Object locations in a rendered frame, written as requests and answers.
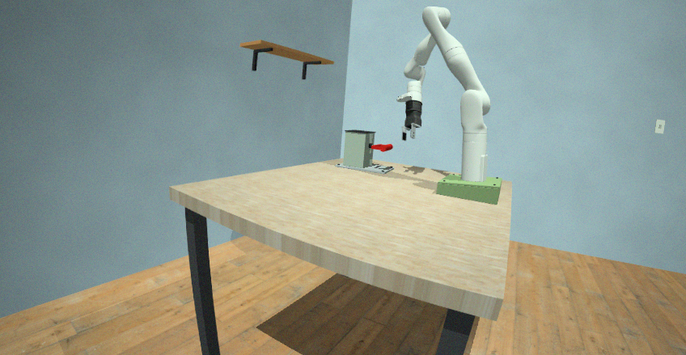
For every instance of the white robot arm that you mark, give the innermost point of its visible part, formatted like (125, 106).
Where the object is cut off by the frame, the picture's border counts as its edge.
(473, 100)

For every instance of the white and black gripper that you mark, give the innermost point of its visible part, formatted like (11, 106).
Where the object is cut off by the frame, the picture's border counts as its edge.
(413, 101)

